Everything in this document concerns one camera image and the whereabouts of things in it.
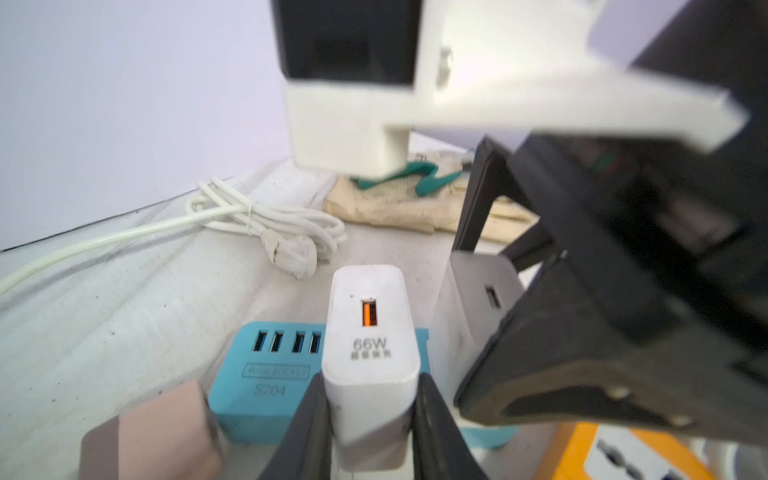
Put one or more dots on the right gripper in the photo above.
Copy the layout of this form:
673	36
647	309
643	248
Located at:
670	333

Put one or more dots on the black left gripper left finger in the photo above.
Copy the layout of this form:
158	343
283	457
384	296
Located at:
305	451

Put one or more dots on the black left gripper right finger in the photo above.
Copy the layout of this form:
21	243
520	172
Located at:
438	448

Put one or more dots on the white charger plug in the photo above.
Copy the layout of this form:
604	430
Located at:
477	292
370	367

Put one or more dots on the small blue power strip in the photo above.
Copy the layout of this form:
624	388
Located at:
268	368

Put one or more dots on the pink usb charger plug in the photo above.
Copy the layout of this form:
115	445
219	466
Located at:
171	436

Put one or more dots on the orange power strip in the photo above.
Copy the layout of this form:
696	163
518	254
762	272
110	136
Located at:
599	451

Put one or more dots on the green grey work glove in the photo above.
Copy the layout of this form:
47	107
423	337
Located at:
430	181

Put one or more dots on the beige work glove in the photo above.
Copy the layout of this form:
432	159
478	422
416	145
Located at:
395	205

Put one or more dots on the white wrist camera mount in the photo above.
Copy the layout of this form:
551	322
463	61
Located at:
361	75

